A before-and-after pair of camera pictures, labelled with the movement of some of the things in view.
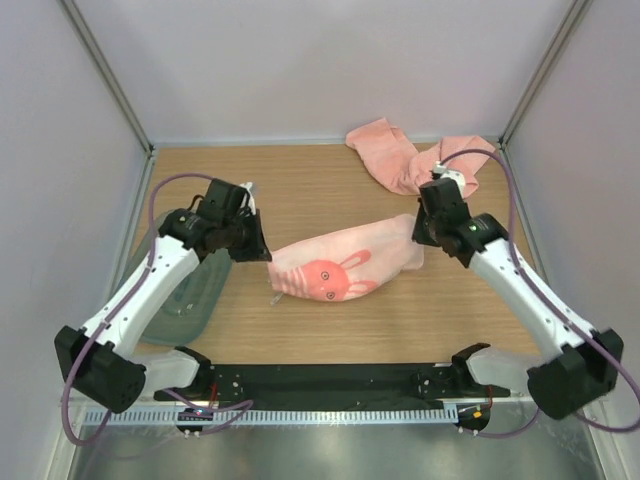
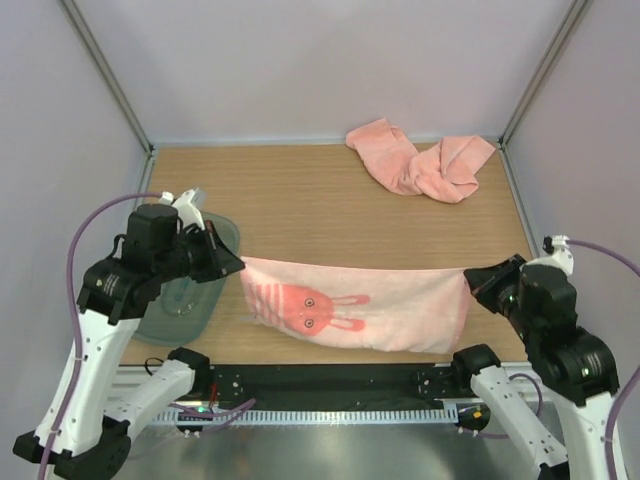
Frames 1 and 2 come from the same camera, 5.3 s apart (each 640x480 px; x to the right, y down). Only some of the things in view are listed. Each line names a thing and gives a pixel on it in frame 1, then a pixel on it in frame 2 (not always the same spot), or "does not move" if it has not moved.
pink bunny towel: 346,263 -> 412,310
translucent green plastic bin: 192,305 does not move
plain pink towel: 403,168 does not move
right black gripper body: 424,229 -> 526,326
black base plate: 315,383 does not move
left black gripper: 257,250 -> 225,261
